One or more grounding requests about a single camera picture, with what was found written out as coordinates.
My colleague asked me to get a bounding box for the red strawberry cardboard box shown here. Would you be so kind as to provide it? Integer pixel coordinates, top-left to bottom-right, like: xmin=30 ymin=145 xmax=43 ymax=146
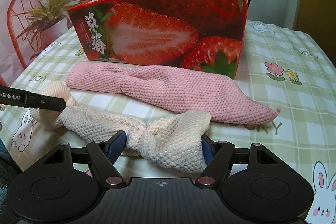
xmin=69 ymin=0 xmax=249 ymax=77

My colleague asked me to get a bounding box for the cream waffle towel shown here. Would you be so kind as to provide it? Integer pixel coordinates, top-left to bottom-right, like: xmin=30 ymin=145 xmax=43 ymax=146
xmin=30 ymin=81 xmax=211 ymax=173

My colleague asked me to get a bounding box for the wooden door panel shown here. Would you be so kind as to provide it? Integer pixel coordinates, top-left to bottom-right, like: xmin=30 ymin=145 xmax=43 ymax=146
xmin=294 ymin=0 xmax=335 ymax=63

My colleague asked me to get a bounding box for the green checked bunny tablecloth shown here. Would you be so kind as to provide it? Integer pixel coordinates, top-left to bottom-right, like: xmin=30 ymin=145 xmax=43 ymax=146
xmin=1 ymin=20 xmax=335 ymax=223

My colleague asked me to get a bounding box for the pink waffle towel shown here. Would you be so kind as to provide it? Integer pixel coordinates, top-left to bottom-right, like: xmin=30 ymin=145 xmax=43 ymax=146
xmin=66 ymin=61 xmax=280 ymax=125

